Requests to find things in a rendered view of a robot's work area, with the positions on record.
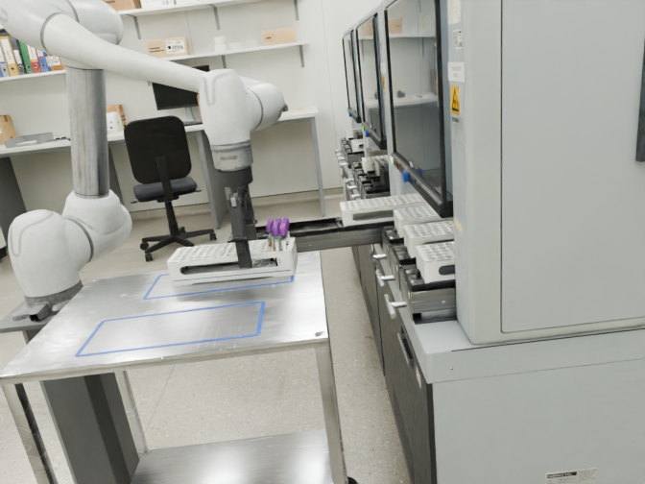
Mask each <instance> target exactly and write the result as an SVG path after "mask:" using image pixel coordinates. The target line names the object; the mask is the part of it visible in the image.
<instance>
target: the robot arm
mask: <svg viewBox="0 0 645 484"><path fill-rule="evenodd" d="M0 24H1V25H2V27H3V28H4V29H5V30H6V31H7V32H8V33H9V34H10V35H12V36H13V37H15V38H16V39H18V40H20V41H21V42H23V43H25V44H27V45H29V46H31V47H33V48H35V49H37V50H39V51H42V52H45V53H48V54H51V55H54V56H56V57H60V60H61V61H62V63H63V64H64V65H65V71H66V84H67V99H68V112H69V127H70V140H71V154H72V168H73V182H74V191H73V192H72V193H71V194H70V195H69V196H68V197H67V198H66V203H65V207H64V210H63V214H62V216H60V215H59V214H57V213H56V212H54V211H50V210H45V209H40V210H34V211H30V212H27V213H24V214H22V215H20V216H18V217H16V218H15V219H14V220H13V222H12V224H11V225H10V229H9V237H8V247H9V254H10V258H11V262H12V267H13V270H14V273H15V276H16V279H17V281H18V283H19V286H20V288H21V290H22V293H23V296H24V300H25V304H24V305H23V307H22V308H20V309H19V310H18V311H16V312H15V313H13V314H12V319H13V320H14V321H19V320H23V319H30V320H31V321H32V322H37V321H39V320H41V319H43V318H45V317H46V316H54V315H57V314H58V313H59V312H60V311H61V310H62V309H63V308H64V307H65V306H66V305H67V304H68V303H69V302H70V301H71V300H72V299H73V298H74V297H75V296H76V295H77V293H78V292H79V291H80V290H81V289H82V288H83V287H84V285H83V283H82V281H81V278H80V274H79V271H81V269H82V268H83V267H84V265H85V264H87V263H89V262H92V261H95V260H97V259H99V258H101V257H103V256H105V255H107V254H109V253H111V252H113V251H114V250H116V249H117V248H119V247H120V246H121V245H122V244H123V243H124V242H125V241H126V240H127V238H128V237H129V235H130V233H131V228H132V221H131V216H130V214H129V212H128V211H127V210H126V208H125V207H124V206H122V205H121V204H120V202H119V198H118V197H117V196H116V195H115V194H114V193H113V192H112V191H111V190H110V189H109V171H108V122H107V97H106V73H105V70H107V71H110V72H113V73H117V74H121V75H124V76H128V77H132V78H136V79H140V80H144V81H149V82H153V83H157V84H162V85H168V86H173V87H177V88H181V89H185V90H190V91H193V92H197V93H200V108H201V115H202V120H203V127H204V130H205V133H206V135H207V137H208V139H209V143H210V150H211V152H212V157H213V162H214V167H215V168H216V169H220V170H219V171H218V172H219V178H220V183H221V186H223V187H229V188H230V194H229V197H228V198H227V201H228V206H229V214H230V223H231V232H232V239H231V242H235V247H236V252H237V257H238V263H239V268H240V269H241V268H251V267H252V263H251V251H250V245H249V241H254V240H257V234H256V228H255V224H257V220H255V215H254V211H253V207H252V202H251V194H250V190H249V184H250V183H252V181H253V177H252V171H251V164H252V163H253V157H252V151H251V139H250V133H251V132H254V131H259V130H262V129H265V128H268V127H270V126H271V125H272V124H274V123H275V122H276V121H277V120H278V119H279V118H280V117H281V115H282V112H283V109H284V106H285V101H284V97H283V94H282V93H281V91H280V90H279V89H278V88H277V87H276V86H274V85H272V84H269V83H263V82H262V81H259V80H255V79H250V78H246V77H242V76H239V75H238V74H237V72H236V71H235V70H233V69H217V70H212V71H209V72H204V71H201V70H198V69H194V68H191V67H188V66H184V65H181V64H177V63H174V62H170V61H167V60H162V59H159V58H155V57H152V56H149V55H145V54H142V53H138V52H135V51H133V50H129V49H126V48H123V47H120V46H117V45H118V44H119V43H120V41H121V39H122V37H123V34H124V26H123V22H122V19H121V17H120V15H119V13H118V12H117V11H116V10H115V9H114V8H113V7H112V6H110V5H109V4H107V3H105V2H104V1H102V0H0Z"/></svg>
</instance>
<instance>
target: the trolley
mask: <svg viewBox="0 0 645 484"><path fill-rule="evenodd" d="M307 349H315V353H316V359H317V366H318V374H319V381H320V388H321V395H322V409H323V416H324V423H325V429H319V430H310V431H302V432H295V433H286V434H278V435H270V436H262V437H253V438H246V439H238V440H229V441H222V442H213V443H205V444H196V445H189V446H181V447H172V448H157V449H148V446H147V442H146V439H145V435H144V431H143V428H142V424H141V421H140V418H139V414H138V411H137V407H136V403H135V400H134V396H133V392H132V389H131V383H130V380H129V376H128V373H127V371H129V370H137V369H146V368H153V367H161V366H170V365H178V364H186V363H194V362H202V361H210V360H218V359H227V358H234V357H242V356H251V355H258V354H267V353H275V352H284V351H298V350H307ZM113 372H114V373H115V376H116V380H117V383H118V387H119V390H120V394H121V397H122V401H123V403H124V407H125V410H126V414H127V417H128V421H129V424H130V428H131V434H132V437H133V440H134V443H135V447H136V450H137V454H138V457H139V463H138V466H137V468H136V471H135V473H134V475H133V478H132V480H131V484H358V483H357V481H356V480H355V479H354V478H352V477H349V476H347V470H346V462H345V455H344V447H343V439H342V430H341V423H340V415H339V407H338V400H337V391H336V383H335V375H334V368H333V360H332V352H331V344H330V336H329V328H328V321H327V313H326V305H325V296H324V287H323V268H322V258H321V252H313V253H306V254H298V265H297V269H296V274H295V275H293V276H287V277H276V278H274V277H267V278H247V279H237V280H226V281H216V282H206V283H195V284H192V285H183V286H172V282H171V278H170V274H169V270H160V271H152V272H145V273H136V274H128V275H120V276H112V277H104V278H92V279H91V280H90V281H89V282H88V283H87V284H86V285H85V286H84V287H83V288H82V289H81V290H80V291H79V292H78V293H77V295H76V296H75V297H74V298H73V299H72V300H71V301H70V302H69V303H68V304H67V305H66V306H65V307H64V308H63V309H62V310H61V311H60V312H59V313H58V314H57V315H56V316H55V317H54V318H53V319H52V320H51V321H50V322H49V323H48V324H47V325H46V326H45V327H44V328H43V329H42V330H41V331H40V332H39V333H38V334H37V335H36V336H35V337H34V338H33V339H32V340H31V342H30V343H29V344H28V345H27V346H26V347H25V348H24V349H23V350H22V351H21V352H20V353H19V354H18V355H17V356H16V357H15V358H14V359H13V360H12V361H11V362H10V363H9V364H8V365H7V366H6V367H5V368H4V369H3V370H2V371H1V372H0V385H1V387H2V389H3V392H4V395H5V398H6V400H7V403H8V406H9V408H10V410H11V413H12V417H13V420H14V422H15V425H16V428H17V430H18V433H19V436H20V439H21V441H22V444H23V447H24V448H25V451H26V454H27V456H28V459H29V462H30V464H31V467H32V470H33V472H34V475H35V478H36V482H37V484H59V483H58V481H57V478H56V475H55V472H54V470H53V467H52V464H51V461H50V458H49V455H48V453H47V450H46V447H45V445H44V442H43V440H42V437H41V434H40V431H39V428H38V426H37V423H36V418H35V415H34V412H33V410H32V407H31V404H30V402H29V399H28V397H27V394H26V391H25V388H24V385H23V383H24V382H33V381H41V380H49V379H57V378H65V377H73V376H81V375H96V374H104V373H113Z"/></svg>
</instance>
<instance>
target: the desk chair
mask: <svg viewBox="0 0 645 484"><path fill-rule="evenodd" d="M124 137H125V142H126V146H127V150H128V154H129V159H130V163H131V169H132V174H133V176H134V178H135V179H136V180H137V181H138V182H140V183H142V184H139V185H136V186H135V187H134V188H133V192H134V196H135V198H136V199H137V200H138V201H135V202H131V204H134V203H138V202H140V203H144V202H150V201H155V200H156V201H157V202H158V203H163V202H164V203H165V207H166V215H167V219H168V227H169V231H170V234H165V235H157V236H149V237H144V238H142V243H141V244H140V249H141V250H143V251H144V252H145V258H146V262H148V261H149V259H150V260H151V261H152V260H153V258H152V254H150V253H151V252H154V251H156V250H158V249H160V248H163V247H165V246H167V245H169V244H171V243H174V242H177V243H179V244H181V245H183V246H186V247H195V245H194V243H192V242H190V241H188V240H187V239H186V238H191V237H196V236H200V235H205V234H209V237H210V241H212V240H213V238H214V240H217V238H216V234H215V232H214V229H208V230H195V231H189V232H186V231H185V227H184V226H182V227H180V228H179V226H178V222H177V220H176V216H175V211H174V210H173V206H172V201H174V200H177V199H178V198H179V196H180V195H186V194H190V193H194V192H201V190H197V191H196V188H197V187H198V186H197V184H196V183H195V182H194V181H193V180H192V178H190V177H186V176H187V175H188V174H189V173H190V171H191V166H192V164H191V159H190V154H189V149H188V143H187V138H186V132H185V127H184V124H183V122H182V121H181V119H180V118H178V117H176V116H175V115H168V116H160V117H154V118H147V119H140V120H133V121H131V122H129V123H128V124H127V125H126V126H125V129H124ZM213 232H214V233H213ZM158 241H160V242H158ZM148 242H158V243H156V244H154V245H153V246H151V247H150V248H148V247H149V243H148ZM147 248H148V249H147Z"/></svg>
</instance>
